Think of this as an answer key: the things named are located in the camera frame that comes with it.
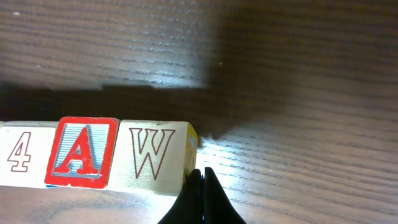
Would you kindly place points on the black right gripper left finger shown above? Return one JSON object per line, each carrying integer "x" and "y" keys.
{"x": 187, "y": 209}

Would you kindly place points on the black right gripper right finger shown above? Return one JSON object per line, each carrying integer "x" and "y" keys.
{"x": 217, "y": 209}

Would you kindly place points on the white block airplane picture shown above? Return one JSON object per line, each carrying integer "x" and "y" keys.
{"x": 153, "y": 156}

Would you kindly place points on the white block cane picture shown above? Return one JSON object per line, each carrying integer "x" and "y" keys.
{"x": 82, "y": 152}

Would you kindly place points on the white block green N side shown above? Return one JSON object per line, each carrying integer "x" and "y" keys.
{"x": 25, "y": 150}

